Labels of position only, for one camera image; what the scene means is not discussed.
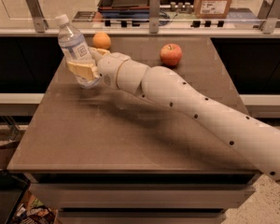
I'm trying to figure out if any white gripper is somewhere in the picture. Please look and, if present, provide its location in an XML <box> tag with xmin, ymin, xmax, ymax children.
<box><xmin>66</xmin><ymin>47</ymin><xmax>131</xmax><ymax>90</ymax></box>

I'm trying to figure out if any clear blue-label plastic bottle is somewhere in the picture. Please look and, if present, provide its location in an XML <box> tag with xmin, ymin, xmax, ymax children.
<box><xmin>55</xmin><ymin>14</ymin><xmax>100</xmax><ymax>89</ymax></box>

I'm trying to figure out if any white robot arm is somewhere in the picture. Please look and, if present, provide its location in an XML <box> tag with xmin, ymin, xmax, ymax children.
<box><xmin>66</xmin><ymin>48</ymin><xmax>280</xmax><ymax>185</ymax></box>

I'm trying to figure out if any orange fruit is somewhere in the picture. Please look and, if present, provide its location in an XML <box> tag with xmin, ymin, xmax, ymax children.
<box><xmin>92</xmin><ymin>32</ymin><xmax>111</xmax><ymax>49</ymax></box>

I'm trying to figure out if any red apple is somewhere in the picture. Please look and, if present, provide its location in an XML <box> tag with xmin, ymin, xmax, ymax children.
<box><xmin>160</xmin><ymin>44</ymin><xmax>182</xmax><ymax>67</ymax></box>

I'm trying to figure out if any glass barrier panel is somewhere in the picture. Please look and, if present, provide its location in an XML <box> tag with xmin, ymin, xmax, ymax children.
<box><xmin>0</xmin><ymin>0</ymin><xmax>280</xmax><ymax>30</ymax></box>

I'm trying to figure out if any cardboard box with label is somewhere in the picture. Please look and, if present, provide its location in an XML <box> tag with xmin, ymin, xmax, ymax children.
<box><xmin>194</xmin><ymin>0</ymin><xmax>232</xmax><ymax>19</ymax></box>

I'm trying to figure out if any grey table drawer unit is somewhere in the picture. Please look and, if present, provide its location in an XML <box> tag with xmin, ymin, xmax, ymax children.
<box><xmin>30</xmin><ymin>178</ymin><xmax>255</xmax><ymax>224</ymax></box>

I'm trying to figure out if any black bin lower left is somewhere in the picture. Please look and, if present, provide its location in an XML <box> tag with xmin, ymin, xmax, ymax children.
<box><xmin>0</xmin><ymin>170</ymin><xmax>29</xmax><ymax>224</ymax></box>

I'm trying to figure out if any left metal bracket post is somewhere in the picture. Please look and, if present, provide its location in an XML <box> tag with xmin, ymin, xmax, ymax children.
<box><xmin>25</xmin><ymin>0</ymin><xmax>49</xmax><ymax>33</ymax></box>

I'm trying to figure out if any metal bracket post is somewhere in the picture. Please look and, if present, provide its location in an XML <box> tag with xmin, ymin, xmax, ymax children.
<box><xmin>260</xmin><ymin>0</ymin><xmax>280</xmax><ymax>34</ymax></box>
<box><xmin>149</xmin><ymin>0</ymin><xmax>160</xmax><ymax>34</ymax></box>
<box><xmin>25</xmin><ymin>0</ymin><xmax>49</xmax><ymax>33</ymax></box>

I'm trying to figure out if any middle metal bracket post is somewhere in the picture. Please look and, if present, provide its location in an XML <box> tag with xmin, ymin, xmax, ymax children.
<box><xmin>149</xmin><ymin>0</ymin><xmax>160</xmax><ymax>34</ymax></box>

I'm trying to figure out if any right metal bracket post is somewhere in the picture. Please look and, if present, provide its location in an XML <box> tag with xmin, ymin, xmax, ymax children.
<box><xmin>260</xmin><ymin>0</ymin><xmax>280</xmax><ymax>34</ymax></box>

